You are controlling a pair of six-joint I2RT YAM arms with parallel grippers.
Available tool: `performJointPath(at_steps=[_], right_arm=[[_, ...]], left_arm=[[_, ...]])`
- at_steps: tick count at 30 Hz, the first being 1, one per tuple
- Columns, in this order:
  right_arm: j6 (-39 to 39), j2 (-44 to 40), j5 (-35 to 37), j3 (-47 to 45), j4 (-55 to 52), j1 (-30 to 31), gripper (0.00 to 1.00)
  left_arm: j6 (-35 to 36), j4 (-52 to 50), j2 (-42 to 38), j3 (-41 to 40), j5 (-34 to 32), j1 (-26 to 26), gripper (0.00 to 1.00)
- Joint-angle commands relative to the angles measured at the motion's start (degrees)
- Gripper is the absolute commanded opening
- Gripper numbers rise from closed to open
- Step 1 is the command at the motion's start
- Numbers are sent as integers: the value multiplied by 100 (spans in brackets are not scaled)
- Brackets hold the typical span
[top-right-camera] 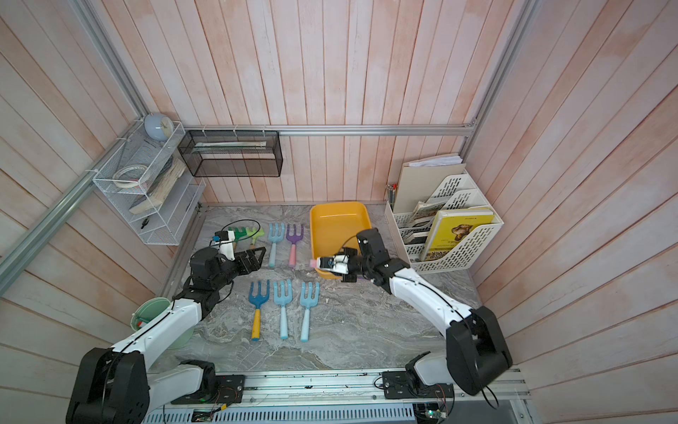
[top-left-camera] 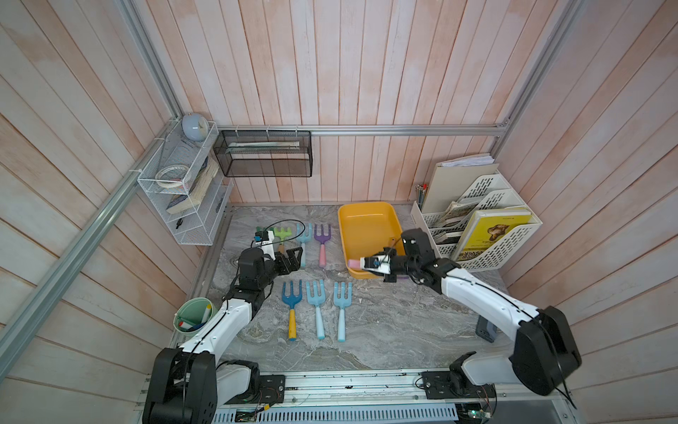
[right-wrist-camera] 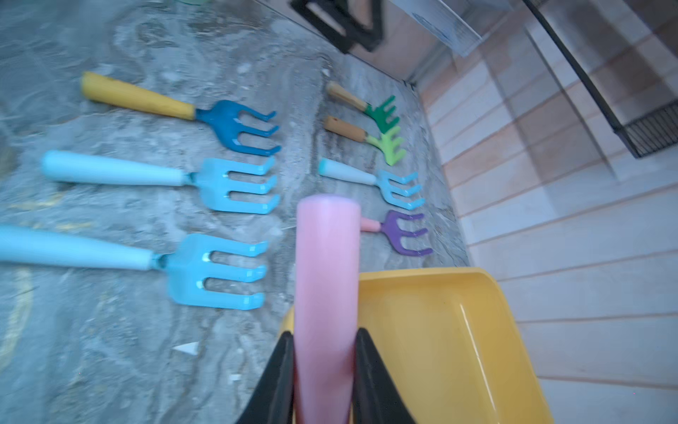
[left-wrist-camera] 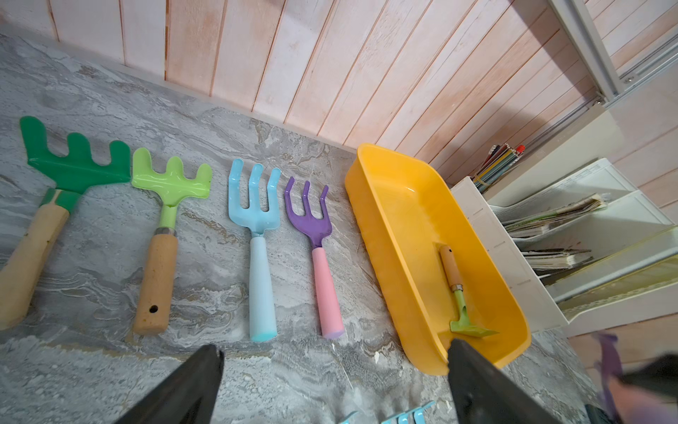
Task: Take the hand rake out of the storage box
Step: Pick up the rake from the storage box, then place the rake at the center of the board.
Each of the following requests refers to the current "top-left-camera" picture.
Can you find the light green wooden handled rake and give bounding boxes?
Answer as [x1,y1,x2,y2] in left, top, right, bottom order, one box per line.
[274,227,293,254]

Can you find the dark blue fork yellow handle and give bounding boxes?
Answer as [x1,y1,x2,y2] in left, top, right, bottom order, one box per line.
[281,281,303,341]

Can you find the yellow storage box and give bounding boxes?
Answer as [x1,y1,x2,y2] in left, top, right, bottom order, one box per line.
[337,201,404,280]

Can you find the light blue hand rake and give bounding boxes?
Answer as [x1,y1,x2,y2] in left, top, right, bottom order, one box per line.
[305,279,326,340]

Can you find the purple rake pink handle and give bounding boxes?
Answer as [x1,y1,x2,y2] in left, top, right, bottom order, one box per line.
[314,224,332,269]

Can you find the light blue hand fork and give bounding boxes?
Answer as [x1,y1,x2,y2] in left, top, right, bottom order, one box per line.
[333,282,352,343]

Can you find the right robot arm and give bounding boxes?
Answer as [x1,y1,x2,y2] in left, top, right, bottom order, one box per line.
[359,229,582,396]

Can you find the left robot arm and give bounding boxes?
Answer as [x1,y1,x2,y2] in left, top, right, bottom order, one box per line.
[141,246,303,423]

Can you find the white desktop file organizer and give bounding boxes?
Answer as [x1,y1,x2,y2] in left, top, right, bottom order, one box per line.
[411,172,542,271]

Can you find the bundle of pencils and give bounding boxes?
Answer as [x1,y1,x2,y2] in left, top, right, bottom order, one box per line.
[416,183,428,208]

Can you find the yellow picture book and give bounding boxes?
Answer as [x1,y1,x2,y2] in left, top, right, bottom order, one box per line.
[456,207,533,261]

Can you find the green cup with pens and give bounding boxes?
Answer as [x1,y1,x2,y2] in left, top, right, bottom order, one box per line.
[173,297,215,335]

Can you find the beige folder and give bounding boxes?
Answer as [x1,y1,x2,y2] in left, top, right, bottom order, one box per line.
[422,164,499,214]

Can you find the old book on shelf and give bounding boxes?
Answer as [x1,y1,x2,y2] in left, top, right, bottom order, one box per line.
[166,157,220,215]

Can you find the papers in mesh basket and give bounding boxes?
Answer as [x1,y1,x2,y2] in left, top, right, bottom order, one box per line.
[226,141,301,154]

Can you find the roll of white tape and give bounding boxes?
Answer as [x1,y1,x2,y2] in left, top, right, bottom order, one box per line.
[154,164,190,189]

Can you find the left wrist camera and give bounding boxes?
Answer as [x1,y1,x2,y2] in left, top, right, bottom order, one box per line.
[254,229,275,260]

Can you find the white wire wall shelf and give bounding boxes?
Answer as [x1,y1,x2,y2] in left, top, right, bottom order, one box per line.
[138,118,232,246]

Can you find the black mesh wall basket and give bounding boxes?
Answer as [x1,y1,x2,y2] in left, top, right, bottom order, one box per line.
[213,129,314,178]

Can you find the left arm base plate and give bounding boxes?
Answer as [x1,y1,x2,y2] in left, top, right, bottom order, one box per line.
[229,375,286,406]

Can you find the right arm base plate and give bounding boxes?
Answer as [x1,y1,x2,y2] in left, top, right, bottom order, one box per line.
[420,371,496,400]

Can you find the aluminium front rail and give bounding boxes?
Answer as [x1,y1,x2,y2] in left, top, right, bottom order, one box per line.
[131,364,573,412]

